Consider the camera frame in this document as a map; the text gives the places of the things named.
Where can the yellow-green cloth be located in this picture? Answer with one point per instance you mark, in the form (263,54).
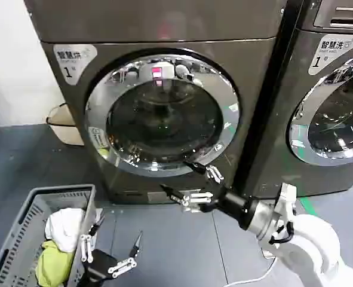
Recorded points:
(55,263)

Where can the white number label sticker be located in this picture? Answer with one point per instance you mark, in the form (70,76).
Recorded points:
(328,56)
(71,59)

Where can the grey plastic laundry basket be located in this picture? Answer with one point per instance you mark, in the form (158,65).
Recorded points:
(21,227)

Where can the grey dryer with round door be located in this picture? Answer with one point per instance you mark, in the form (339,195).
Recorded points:
(254,104)

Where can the white cloth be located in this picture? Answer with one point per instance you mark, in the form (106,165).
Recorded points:
(65,227)

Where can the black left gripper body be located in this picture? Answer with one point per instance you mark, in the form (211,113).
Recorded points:
(100,266)

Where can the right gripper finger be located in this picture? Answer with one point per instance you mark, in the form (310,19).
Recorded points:
(194,200)
(213,175)

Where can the grey dryer with drawer panel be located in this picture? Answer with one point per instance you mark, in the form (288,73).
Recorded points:
(286,89)

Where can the small white door sticker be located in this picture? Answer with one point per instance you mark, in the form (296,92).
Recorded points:
(97,137)

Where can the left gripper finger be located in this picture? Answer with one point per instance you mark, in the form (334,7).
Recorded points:
(86,245)
(128,263)

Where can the round chrome glass dryer door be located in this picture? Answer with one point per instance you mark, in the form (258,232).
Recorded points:
(301,146)
(164,167)

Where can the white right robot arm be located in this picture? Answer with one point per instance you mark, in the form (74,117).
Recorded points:
(307,245)

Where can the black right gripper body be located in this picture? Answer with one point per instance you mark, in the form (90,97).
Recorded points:
(234,206)

